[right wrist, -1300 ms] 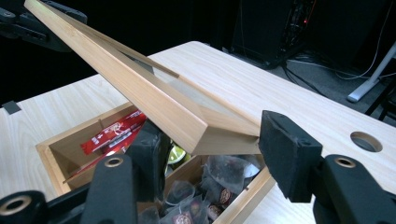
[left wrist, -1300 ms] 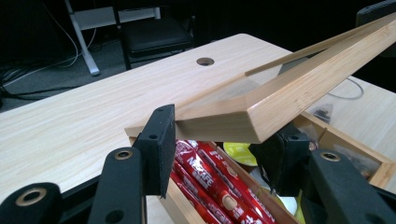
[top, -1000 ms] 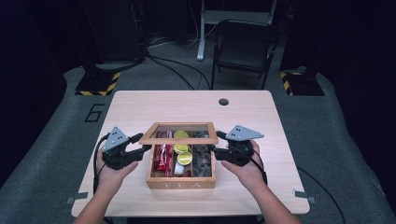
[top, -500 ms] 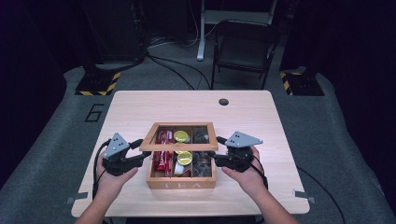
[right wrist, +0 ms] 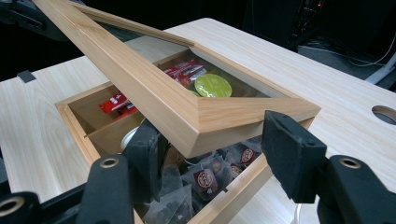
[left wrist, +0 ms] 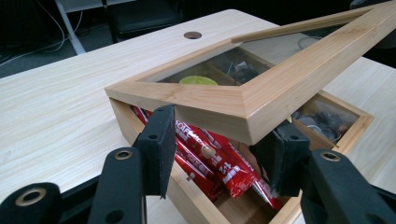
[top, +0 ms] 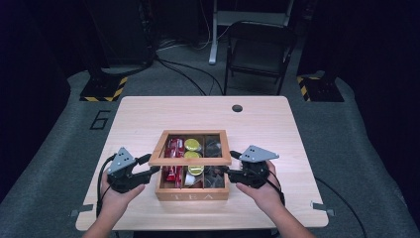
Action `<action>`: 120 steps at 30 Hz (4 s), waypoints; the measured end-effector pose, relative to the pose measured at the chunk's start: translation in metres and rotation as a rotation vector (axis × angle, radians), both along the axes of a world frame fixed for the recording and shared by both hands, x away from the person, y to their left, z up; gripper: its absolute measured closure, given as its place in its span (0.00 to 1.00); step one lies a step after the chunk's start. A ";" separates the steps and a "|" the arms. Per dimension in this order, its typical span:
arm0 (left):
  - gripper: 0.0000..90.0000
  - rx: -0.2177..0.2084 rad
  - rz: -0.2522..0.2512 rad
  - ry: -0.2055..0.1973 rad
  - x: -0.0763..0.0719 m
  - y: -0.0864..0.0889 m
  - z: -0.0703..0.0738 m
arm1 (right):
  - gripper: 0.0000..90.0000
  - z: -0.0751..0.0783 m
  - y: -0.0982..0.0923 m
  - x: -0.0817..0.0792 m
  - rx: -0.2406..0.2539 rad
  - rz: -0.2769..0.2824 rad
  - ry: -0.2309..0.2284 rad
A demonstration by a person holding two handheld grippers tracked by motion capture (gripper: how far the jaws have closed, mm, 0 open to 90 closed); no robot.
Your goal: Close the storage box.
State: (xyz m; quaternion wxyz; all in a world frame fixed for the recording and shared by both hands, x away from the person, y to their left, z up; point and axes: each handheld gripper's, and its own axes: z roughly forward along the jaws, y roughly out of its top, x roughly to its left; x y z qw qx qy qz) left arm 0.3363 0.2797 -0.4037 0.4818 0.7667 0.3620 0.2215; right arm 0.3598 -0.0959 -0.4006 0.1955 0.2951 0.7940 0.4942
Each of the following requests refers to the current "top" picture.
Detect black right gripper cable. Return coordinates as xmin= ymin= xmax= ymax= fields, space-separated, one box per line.
xmin=268 ymin=170 xmax=286 ymax=206

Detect grey metal table bracket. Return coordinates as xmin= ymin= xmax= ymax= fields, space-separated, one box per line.
xmin=69 ymin=203 xmax=95 ymax=218
xmin=310 ymin=200 xmax=335 ymax=217

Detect person's right hand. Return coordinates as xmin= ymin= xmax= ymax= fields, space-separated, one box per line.
xmin=235 ymin=161 xmax=285 ymax=214

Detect person's left hand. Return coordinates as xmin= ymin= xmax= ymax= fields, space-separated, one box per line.
xmin=100 ymin=172 xmax=147 ymax=216

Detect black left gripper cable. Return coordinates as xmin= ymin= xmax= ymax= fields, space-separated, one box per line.
xmin=95 ymin=153 xmax=119 ymax=218

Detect wooden box lid with glass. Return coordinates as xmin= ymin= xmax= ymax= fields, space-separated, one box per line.
xmin=148 ymin=129 xmax=233 ymax=168

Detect black stand with striped base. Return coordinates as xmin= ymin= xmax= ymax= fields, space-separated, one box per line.
xmin=78 ymin=0 xmax=129 ymax=103
xmin=295 ymin=74 xmax=345 ymax=103

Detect black floor cable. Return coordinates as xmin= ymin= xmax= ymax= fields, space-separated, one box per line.
xmin=314 ymin=177 xmax=368 ymax=238
xmin=154 ymin=57 xmax=226 ymax=97

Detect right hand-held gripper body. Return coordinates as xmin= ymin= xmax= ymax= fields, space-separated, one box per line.
xmin=237 ymin=144 xmax=280 ymax=190

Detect wooden tea box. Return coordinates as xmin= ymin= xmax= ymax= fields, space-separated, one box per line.
xmin=155 ymin=164 xmax=231 ymax=202

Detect black folding chair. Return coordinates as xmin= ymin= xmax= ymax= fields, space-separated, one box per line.
xmin=223 ymin=20 xmax=299 ymax=96

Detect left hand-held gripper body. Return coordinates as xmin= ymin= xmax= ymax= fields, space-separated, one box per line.
xmin=105 ymin=146 xmax=147 ymax=194

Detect red sachet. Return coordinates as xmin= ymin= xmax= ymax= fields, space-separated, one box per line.
xmin=163 ymin=138 xmax=177 ymax=182
xmin=174 ymin=138 xmax=186 ymax=188

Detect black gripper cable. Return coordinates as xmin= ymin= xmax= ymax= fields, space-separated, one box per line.
xmin=95 ymin=153 xmax=119 ymax=218
xmin=268 ymin=170 xmax=286 ymax=206

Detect white desk frame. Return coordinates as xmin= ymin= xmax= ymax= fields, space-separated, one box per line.
xmin=208 ymin=0 xmax=295 ymax=65

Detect dark tea bags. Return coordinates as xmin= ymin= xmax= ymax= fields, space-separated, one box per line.
xmin=204 ymin=137 xmax=224 ymax=188

